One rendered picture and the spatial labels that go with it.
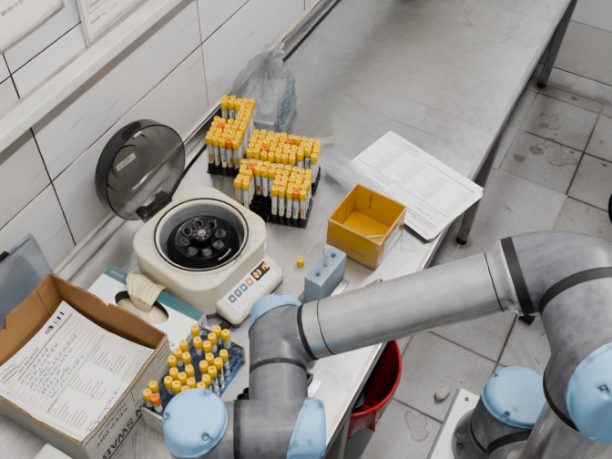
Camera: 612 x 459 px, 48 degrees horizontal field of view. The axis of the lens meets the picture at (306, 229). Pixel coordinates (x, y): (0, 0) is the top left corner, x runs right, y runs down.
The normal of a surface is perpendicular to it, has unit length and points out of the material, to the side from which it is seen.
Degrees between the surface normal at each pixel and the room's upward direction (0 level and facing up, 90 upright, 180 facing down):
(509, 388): 8
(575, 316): 50
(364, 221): 0
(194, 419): 0
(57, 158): 90
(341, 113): 0
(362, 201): 90
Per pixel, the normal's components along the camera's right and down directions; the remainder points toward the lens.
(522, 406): 0.00, -0.73
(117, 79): 0.88, 0.39
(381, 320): -0.26, 0.15
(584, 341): -0.75, -0.40
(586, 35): -0.48, 0.67
